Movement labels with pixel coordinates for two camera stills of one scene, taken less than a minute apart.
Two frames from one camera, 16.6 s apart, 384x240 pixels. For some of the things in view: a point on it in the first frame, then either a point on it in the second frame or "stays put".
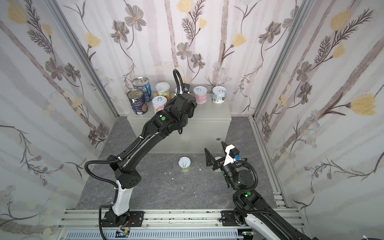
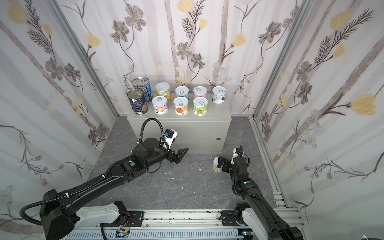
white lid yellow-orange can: x=163 y=89 stays put
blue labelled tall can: x=143 y=83 stays put
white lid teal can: x=218 y=94 stays put
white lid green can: x=184 y=163 to x=200 y=106
